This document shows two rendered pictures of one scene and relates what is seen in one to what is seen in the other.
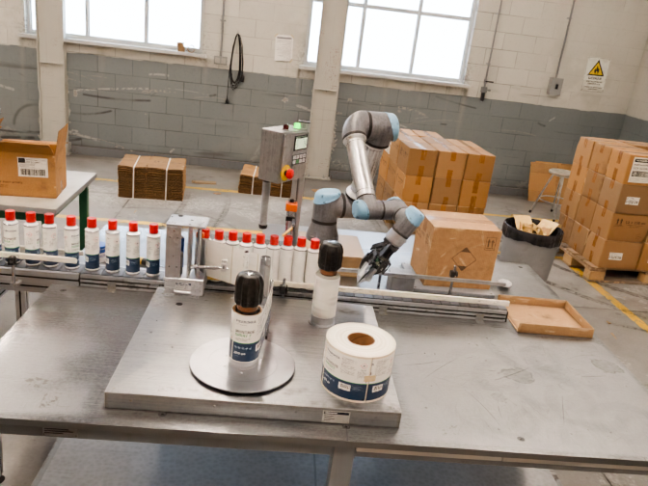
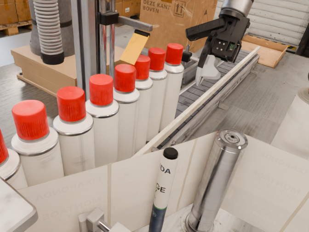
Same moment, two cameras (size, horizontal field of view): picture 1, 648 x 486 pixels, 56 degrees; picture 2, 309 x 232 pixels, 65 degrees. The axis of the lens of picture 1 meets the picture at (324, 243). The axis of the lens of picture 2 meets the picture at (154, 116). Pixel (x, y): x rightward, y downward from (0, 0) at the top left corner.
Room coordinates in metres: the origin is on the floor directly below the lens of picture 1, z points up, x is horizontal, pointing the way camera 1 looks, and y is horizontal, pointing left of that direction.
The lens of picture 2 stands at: (1.93, 0.44, 1.24)
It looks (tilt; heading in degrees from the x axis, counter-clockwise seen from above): 35 degrees down; 305
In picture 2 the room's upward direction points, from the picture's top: 8 degrees clockwise
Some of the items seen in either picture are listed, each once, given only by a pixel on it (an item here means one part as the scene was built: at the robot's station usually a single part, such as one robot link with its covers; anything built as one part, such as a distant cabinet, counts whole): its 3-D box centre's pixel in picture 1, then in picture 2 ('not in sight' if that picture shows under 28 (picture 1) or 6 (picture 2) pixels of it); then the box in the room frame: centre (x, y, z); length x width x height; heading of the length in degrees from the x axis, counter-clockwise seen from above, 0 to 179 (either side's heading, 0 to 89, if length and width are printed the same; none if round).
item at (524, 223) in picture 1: (534, 239); not in sight; (4.46, -1.59, 0.50); 0.42 x 0.41 x 0.28; 97
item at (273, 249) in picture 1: (272, 260); (123, 121); (2.17, 0.19, 0.98); 0.05 x 0.05 x 0.20
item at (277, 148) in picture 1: (283, 153); not in sight; (2.26, 0.19, 1.38); 0.17 x 0.10 x 0.19; 150
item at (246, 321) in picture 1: (246, 318); not in sight; (1.57, 0.19, 1.04); 0.09 x 0.09 x 0.29
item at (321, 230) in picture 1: (323, 229); (54, 33); (2.65, 0.01, 0.97); 0.15 x 0.15 x 0.10
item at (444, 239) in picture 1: (453, 249); (179, 16); (2.57, -0.58, 0.99); 0.30 x 0.24 x 0.27; 99
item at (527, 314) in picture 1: (543, 315); (256, 49); (2.27, -0.92, 0.85); 0.30 x 0.26 x 0.04; 95
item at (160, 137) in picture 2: (374, 291); (214, 88); (2.17, -0.22, 0.90); 1.07 x 0.01 x 0.02; 95
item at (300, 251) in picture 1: (299, 262); (151, 97); (2.19, 0.08, 0.98); 0.05 x 0.05 x 0.20
